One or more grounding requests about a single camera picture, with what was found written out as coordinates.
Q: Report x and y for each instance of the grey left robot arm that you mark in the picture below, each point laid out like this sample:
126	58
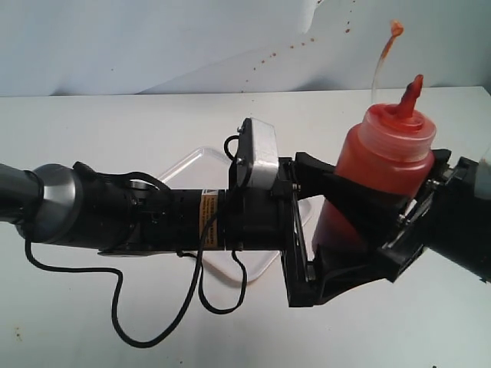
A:
136	214

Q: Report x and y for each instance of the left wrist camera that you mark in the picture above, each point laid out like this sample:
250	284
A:
253	153

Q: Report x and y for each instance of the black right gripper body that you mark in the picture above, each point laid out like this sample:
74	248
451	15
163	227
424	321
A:
445	219

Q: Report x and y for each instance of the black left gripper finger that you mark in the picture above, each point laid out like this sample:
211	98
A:
333	274
315	178

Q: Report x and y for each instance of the red sauce squeeze bottle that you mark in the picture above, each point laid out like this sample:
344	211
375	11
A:
389	151

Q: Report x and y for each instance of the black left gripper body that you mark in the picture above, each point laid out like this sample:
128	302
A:
269	220

